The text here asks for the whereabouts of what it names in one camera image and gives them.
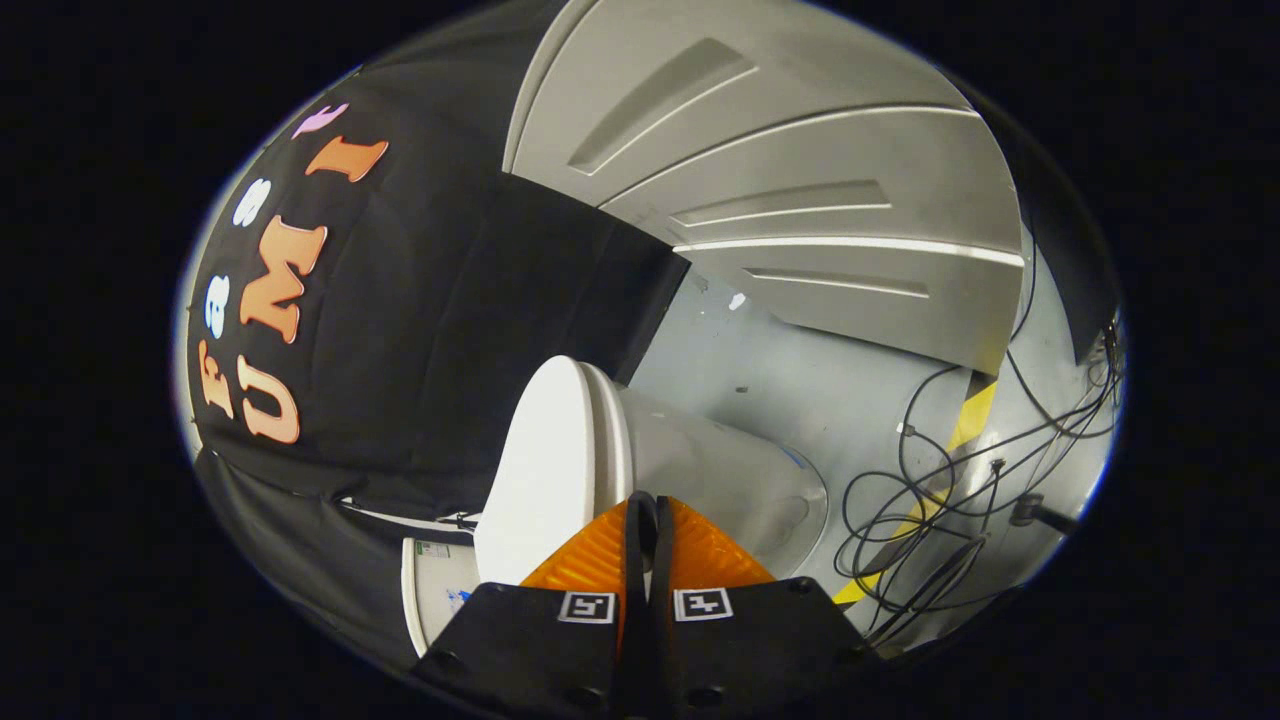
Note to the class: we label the black power adapter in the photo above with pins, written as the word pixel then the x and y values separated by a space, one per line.
pixel 1028 510

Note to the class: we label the white drawer cabinet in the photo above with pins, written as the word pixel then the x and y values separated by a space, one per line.
pixel 780 150

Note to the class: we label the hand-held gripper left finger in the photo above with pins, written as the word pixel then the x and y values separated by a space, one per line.
pixel 634 560

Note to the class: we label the white toilet bowl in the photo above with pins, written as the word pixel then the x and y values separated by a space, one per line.
pixel 720 470

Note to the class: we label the yellow black hazard tape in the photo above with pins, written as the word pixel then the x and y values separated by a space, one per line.
pixel 975 415

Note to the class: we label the white toilet seat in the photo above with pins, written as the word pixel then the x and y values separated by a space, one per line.
pixel 615 440

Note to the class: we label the white toilet tank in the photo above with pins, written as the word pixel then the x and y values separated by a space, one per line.
pixel 430 600

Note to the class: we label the black backdrop cloth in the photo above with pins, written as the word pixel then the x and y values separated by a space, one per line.
pixel 430 330

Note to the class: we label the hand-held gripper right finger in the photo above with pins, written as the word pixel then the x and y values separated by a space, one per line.
pixel 664 560

